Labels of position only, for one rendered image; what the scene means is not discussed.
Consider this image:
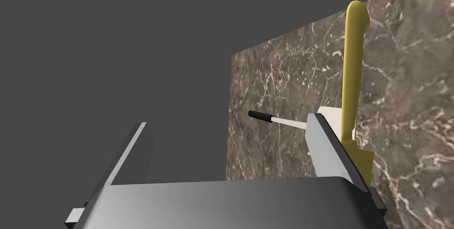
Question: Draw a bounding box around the white faucet lever black tip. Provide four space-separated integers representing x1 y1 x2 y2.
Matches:
247 106 358 142

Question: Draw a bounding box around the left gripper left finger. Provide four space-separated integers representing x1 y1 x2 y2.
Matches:
83 122 155 207

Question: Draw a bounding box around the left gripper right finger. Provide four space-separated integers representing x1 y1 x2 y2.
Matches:
305 113 370 193

